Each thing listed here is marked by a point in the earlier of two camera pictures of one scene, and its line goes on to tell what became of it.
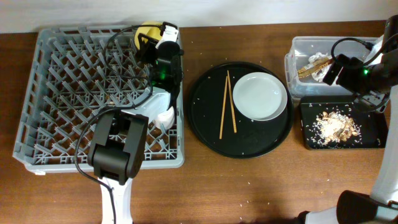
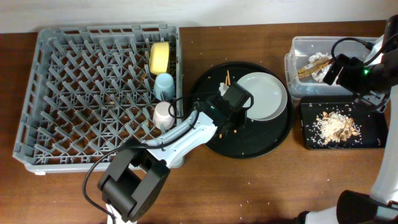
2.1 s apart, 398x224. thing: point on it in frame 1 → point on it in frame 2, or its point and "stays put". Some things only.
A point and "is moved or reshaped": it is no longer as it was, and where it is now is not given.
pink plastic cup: x=166 y=119 stays put
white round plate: x=260 y=96 stays put
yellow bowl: x=153 y=32 is moved or reshaped
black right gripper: x=350 y=66 stays put
